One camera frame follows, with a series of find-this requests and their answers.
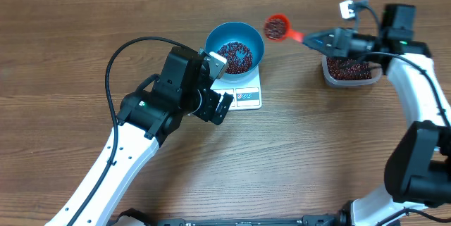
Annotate red beans in container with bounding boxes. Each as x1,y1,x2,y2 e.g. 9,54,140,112
326,58,372,80

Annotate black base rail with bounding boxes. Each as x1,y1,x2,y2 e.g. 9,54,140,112
106,208,340,226

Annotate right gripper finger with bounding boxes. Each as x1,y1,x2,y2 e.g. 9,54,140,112
304,27,340,45
304,41,340,58

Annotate white digital kitchen scale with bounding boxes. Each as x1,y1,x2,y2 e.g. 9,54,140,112
211,66,262,111

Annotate red beans in bowl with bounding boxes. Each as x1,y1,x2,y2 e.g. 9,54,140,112
217,42,253,75

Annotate orange scoop with blue handle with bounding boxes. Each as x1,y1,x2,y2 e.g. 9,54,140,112
264,13,304,43

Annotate blue bowl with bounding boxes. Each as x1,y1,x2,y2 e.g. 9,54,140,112
205,22,265,72

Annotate clear plastic container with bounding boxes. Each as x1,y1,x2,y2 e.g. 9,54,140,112
322,56,383,88

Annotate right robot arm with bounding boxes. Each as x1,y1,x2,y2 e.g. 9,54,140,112
302,4,450,225

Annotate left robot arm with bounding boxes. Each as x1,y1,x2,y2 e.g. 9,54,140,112
48,46,233,225

